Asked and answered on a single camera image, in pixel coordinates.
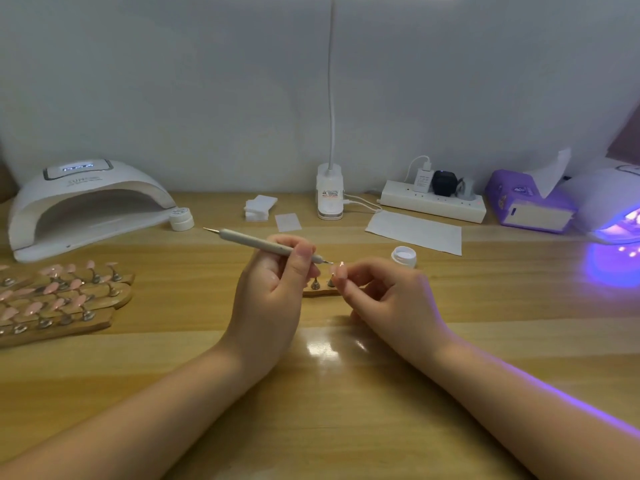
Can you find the person's left hand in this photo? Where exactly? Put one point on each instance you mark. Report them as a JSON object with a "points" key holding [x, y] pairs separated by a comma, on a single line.
{"points": [[265, 315]]}

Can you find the person's right hand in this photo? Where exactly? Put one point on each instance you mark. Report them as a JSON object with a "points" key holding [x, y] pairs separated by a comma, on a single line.
{"points": [[400, 305]]}

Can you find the white gel jar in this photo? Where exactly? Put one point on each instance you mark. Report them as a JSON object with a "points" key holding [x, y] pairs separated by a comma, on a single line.
{"points": [[404, 257]]}

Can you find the wooden nail holder strip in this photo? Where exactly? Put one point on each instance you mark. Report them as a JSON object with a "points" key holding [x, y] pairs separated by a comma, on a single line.
{"points": [[322, 291]]}

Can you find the grey dotting pen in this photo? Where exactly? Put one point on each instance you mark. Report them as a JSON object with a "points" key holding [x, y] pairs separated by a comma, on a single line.
{"points": [[250, 240]]}

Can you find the wooden stands with pink nails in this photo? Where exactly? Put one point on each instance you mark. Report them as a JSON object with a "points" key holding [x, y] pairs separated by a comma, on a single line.
{"points": [[60, 303]]}

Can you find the white nail lamp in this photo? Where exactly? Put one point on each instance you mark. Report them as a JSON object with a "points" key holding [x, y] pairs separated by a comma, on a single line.
{"points": [[605, 195], [85, 195]]}

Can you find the person's right forearm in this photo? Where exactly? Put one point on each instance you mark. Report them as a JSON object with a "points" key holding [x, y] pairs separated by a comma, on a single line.
{"points": [[540, 415]]}

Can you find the person's left forearm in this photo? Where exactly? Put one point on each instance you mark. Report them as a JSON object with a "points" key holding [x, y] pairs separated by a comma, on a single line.
{"points": [[120, 430]]}

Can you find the white desk lamp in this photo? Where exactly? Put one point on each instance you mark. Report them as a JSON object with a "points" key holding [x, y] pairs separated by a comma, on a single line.
{"points": [[330, 190]]}

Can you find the white paper sheet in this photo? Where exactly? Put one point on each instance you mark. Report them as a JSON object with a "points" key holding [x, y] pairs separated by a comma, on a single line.
{"points": [[413, 233]]}

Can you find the small white paper square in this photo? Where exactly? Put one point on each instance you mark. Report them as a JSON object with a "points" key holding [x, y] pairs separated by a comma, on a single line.
{"points": [[288, 222]]}

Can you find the stack of white cotton pads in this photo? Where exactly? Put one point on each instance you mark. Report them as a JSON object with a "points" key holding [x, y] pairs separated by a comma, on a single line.
{"points": [[261, 208]]}

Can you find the white power strip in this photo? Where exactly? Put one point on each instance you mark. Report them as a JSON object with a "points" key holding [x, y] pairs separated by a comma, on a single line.
{"points": [[433, 201]]}

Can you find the white charger plug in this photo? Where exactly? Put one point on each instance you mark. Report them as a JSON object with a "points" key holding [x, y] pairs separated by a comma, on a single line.
{"points": [[424, 180]]}

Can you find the small closed white jar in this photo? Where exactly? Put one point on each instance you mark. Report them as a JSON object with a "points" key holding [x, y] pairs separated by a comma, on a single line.
{"points": [[181, 219]]}

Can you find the black plug adapter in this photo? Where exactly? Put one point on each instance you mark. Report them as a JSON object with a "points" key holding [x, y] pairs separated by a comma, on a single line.
{"points": [[445, 184]]}

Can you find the grey plug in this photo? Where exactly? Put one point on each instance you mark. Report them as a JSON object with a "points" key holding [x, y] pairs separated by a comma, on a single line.
{"points": [[467, 189]]}

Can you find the purple tissue box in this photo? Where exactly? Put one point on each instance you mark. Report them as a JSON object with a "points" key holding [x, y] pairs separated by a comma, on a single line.
{"points": [[510, 200]]}

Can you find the white tissue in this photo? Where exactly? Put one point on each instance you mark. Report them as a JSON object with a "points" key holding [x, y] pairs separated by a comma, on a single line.
{"points": [[552, 173]]}

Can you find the brown wooden board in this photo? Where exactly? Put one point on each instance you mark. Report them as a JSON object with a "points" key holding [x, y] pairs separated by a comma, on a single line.
{"points": [[628, 135]]}

